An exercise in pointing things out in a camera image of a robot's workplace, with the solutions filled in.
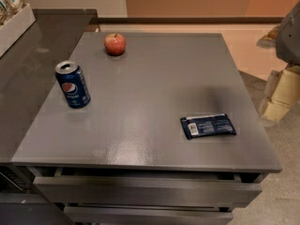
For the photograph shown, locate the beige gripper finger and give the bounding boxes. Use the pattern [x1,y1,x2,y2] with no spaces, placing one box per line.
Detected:
[262,66,300,122]
[259,70,281,113]

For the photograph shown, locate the blue rxbar blueberry wrapper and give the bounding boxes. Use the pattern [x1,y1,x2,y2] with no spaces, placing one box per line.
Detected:
[180,113,236,140]

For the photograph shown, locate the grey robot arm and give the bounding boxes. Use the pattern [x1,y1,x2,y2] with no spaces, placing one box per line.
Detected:
[257,2,300,122]

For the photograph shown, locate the red apple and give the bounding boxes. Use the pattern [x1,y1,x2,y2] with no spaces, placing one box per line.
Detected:
[104,33,127,56]

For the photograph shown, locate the upper grey drawer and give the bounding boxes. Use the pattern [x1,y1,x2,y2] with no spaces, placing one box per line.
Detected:
[34,169,262,207]

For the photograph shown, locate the grey drawer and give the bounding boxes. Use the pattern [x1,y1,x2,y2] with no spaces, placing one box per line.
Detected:
[64,206,233,225]
[34,169,262,207]

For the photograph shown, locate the blue pepsi can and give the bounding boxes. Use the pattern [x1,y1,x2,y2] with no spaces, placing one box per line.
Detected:
[55,61,91,109]

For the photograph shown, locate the lower grey drawer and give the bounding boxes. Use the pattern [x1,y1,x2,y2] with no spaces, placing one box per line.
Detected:
[64,206,233,225]

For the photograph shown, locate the white snack tray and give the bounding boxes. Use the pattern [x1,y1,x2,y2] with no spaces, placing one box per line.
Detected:
[0,4,36,57]

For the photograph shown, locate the packaged snacks in tray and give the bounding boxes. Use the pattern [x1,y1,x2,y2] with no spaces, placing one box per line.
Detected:
[0,0,25,25]

